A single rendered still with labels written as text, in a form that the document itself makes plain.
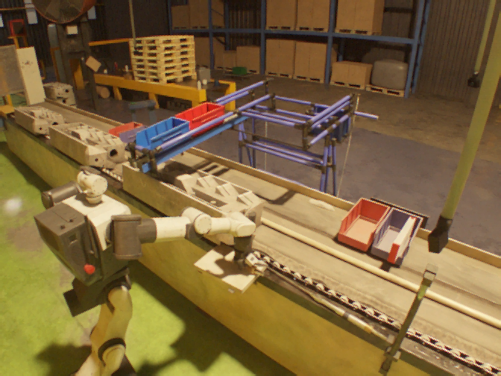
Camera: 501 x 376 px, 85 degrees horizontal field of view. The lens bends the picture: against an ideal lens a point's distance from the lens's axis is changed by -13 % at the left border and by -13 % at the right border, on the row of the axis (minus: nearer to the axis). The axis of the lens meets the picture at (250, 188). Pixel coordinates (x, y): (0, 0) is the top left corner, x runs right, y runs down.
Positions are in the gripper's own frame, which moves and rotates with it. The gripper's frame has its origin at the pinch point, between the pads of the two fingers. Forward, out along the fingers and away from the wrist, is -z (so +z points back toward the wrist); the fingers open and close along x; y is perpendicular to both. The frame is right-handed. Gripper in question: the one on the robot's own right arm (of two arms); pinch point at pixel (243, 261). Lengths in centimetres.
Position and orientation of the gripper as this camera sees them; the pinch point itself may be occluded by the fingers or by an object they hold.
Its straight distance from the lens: 155.2
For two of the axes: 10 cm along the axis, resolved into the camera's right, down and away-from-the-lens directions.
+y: -8.2, -2.8, 5.0
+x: 5.8, -4.0, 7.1
